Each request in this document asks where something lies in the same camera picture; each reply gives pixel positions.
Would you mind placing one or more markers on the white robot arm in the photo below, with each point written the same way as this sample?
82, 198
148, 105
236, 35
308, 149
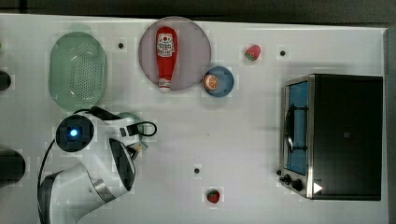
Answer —
104, 172

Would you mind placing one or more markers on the green mug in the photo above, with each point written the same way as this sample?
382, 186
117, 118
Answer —
141, 128

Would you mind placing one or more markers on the plush orange slice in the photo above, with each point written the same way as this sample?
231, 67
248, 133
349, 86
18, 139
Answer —
211, 82

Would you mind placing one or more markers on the blue bowl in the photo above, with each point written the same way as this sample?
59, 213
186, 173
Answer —
226, 81

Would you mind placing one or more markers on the grey round plate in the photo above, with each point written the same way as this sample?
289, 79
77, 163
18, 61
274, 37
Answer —
193, 57

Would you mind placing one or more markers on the red plush ketchup bottle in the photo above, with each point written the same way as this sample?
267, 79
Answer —
166, 55

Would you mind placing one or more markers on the plush strawberry near plate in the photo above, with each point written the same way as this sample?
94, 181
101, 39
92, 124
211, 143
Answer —
253, 52

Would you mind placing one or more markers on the plush strawberry near front edge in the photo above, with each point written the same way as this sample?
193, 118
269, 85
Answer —
213, 196

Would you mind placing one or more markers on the green perforated colander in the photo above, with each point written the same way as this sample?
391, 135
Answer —
77, 71

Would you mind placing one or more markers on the silver black toaster oven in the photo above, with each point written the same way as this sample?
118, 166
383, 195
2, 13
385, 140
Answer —
332, 137

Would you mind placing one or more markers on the black round base lower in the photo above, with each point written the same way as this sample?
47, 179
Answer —
12, 167

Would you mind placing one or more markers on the black round base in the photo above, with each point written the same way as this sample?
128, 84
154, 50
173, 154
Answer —
5, 81
12, 167

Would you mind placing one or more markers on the black round base upper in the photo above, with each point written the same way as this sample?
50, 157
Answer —
5, 81

